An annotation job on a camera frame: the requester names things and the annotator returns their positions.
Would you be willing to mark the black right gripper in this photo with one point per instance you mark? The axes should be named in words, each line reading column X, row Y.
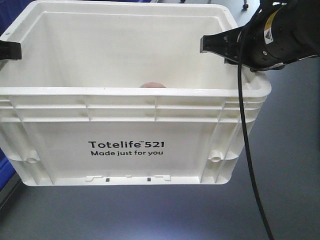
column 284, row 35

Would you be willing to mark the yellow-pink plush peach ball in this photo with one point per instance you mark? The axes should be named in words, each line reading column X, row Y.
column 152, row 84

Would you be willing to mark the white plastic Totelife crate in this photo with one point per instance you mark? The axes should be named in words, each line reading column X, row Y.
column 72, row 112

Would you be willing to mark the blue bin at left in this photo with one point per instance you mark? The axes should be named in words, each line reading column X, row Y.
column 9, row 180

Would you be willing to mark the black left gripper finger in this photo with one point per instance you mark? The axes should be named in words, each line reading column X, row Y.
column 10, row 50

